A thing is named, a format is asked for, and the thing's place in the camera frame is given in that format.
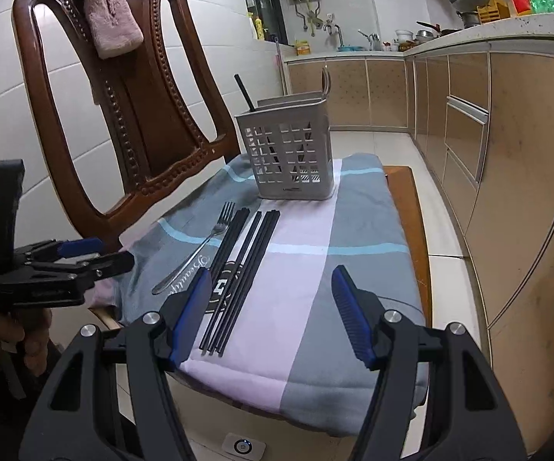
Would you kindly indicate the white device with round button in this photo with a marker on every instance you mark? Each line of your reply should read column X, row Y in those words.
column 243, row 447

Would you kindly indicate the pink towel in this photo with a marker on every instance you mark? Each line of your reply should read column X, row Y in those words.
column 106, row 14

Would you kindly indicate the black frying pan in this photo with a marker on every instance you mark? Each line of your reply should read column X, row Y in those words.
column 442, row 32

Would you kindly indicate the steel pot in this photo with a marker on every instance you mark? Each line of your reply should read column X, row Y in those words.
column 469, row 19

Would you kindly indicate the silver fork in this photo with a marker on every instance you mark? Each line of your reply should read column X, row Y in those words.
column 226, row 218

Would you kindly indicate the person's left hand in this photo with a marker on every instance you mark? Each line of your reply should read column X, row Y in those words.
column 32, row 341

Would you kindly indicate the speckled white countertop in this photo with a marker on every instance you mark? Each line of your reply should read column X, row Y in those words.
column 497, row 29

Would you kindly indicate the beige kitchen cabinets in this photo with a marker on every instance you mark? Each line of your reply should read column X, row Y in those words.
column 521, row 153

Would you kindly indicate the yellow plastic rack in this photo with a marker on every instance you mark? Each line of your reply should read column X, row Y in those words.
column 492, row 12

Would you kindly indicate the blue basin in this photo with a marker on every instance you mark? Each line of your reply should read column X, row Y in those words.
column 351, row 49

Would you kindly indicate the grey pink checked cloth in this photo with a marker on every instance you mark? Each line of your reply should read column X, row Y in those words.
column 305, row 230

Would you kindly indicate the white bowl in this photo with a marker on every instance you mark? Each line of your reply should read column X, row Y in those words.
column 404, row 35

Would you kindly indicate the grey plastic utensil basket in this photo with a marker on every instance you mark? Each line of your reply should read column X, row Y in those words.
column 286, row 187

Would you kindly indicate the yellow bottle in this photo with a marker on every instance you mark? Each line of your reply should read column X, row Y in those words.
column 260, row 29

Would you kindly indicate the yellow box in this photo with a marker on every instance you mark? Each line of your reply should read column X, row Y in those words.
column 303, row 48

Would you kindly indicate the wooden table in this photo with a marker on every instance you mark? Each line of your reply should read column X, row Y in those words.
column 409, row 211

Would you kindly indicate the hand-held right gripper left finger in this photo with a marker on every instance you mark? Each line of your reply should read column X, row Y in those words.
column 190, row 312

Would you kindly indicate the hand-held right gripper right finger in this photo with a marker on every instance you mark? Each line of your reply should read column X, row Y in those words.
column 349, row 317

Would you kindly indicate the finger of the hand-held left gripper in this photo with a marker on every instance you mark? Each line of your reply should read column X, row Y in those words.
column 82, row 247
column 113, row 264

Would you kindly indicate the carved wooden chair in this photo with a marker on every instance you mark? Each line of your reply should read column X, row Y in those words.
column 128, row 105

